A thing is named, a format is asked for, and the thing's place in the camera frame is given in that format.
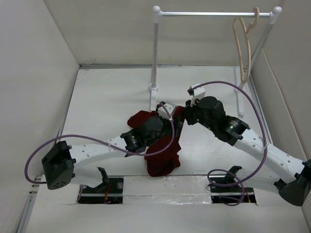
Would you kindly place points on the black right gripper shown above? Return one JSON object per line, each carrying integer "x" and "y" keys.
{"x": 189, "y": 109}

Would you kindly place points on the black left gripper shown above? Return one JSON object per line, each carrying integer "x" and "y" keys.
{"x": 169, "y": 124}

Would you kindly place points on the dark red t shirt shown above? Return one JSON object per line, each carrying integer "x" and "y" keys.
{"x": 164, "y": 163}

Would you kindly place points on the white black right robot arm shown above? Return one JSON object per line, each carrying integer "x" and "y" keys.
{"x": 294, "y": 175}

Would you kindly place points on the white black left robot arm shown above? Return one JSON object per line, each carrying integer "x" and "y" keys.
{"x": 79, "y": 164}

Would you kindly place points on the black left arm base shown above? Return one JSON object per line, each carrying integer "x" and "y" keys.
{"x": 110, "y": 191}

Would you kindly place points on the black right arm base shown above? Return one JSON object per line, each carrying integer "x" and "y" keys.
{"x": 229, "y": 195}

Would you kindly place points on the white metal clothes rack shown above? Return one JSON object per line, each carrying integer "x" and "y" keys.
{"x": 248, "y": 21}

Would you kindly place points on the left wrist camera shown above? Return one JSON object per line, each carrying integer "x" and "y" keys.
{"x": 166, "y": 110}

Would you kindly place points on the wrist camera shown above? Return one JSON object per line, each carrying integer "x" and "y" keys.
{"x": 166, "y": 110}
{"x": 197, "y": 93}

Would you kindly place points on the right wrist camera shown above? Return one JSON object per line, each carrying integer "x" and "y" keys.
{"x": 197, "y": 93}

